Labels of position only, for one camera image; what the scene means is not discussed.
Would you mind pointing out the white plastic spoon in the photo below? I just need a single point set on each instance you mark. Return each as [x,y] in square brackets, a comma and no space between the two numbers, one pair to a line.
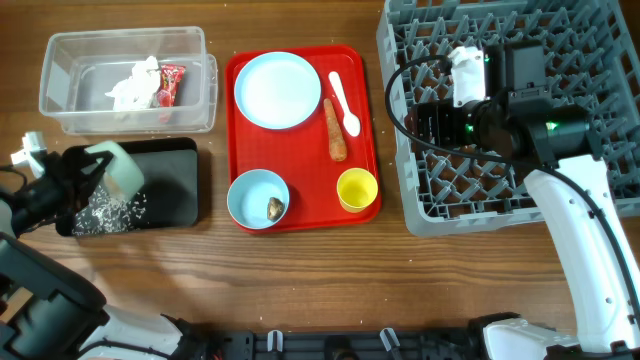
[350,121]

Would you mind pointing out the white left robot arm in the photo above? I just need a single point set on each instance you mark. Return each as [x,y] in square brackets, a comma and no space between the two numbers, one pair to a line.
[47,310]

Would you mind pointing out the white rice grains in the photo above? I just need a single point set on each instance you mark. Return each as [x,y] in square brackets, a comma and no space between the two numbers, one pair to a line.
[106,214]

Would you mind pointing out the red snack wrapper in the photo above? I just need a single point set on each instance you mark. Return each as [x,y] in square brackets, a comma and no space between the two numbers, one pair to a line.
[171,76]

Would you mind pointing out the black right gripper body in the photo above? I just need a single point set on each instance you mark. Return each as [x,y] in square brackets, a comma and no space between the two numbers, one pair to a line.
[452,127]

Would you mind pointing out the light blue bowl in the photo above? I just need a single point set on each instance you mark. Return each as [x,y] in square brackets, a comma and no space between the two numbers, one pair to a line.
[249,194]

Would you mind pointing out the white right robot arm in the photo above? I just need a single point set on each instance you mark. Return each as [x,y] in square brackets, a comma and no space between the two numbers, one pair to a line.
[567,179]

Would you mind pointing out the brown food scrap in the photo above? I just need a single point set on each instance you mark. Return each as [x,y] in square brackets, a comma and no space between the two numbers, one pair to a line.
[275,209]

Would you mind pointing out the black tray bin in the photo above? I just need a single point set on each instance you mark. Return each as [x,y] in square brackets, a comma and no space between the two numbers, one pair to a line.
[170,169]

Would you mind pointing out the orange carrot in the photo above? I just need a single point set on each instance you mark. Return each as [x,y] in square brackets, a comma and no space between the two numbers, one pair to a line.
[337,145]

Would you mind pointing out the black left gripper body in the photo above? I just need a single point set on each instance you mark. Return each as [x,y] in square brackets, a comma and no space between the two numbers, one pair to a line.
[49,194]

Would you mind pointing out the light blue plate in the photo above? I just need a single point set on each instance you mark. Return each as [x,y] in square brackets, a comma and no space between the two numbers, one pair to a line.
[277,90]

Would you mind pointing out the mint green bowl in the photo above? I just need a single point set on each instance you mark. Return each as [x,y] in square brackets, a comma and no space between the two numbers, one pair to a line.
[123,178]

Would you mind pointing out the grey dishwasher rack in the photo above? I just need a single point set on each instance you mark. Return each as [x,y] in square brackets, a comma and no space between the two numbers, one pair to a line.
[590,61]

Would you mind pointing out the red serving tray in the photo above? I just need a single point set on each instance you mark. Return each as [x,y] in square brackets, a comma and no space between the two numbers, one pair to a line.
[300,155]

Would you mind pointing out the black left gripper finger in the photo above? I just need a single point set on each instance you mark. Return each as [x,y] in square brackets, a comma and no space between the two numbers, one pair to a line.
[80,186]
[81,156]

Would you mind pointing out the white tissue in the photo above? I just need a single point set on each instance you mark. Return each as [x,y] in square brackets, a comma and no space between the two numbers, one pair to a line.
[138,91]

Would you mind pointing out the yellow plastic cup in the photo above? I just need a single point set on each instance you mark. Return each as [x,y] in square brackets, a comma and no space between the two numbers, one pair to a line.
[357,189]

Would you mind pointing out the clear plastic bin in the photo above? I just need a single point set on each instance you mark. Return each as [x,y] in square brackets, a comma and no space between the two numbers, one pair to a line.
[79,69]

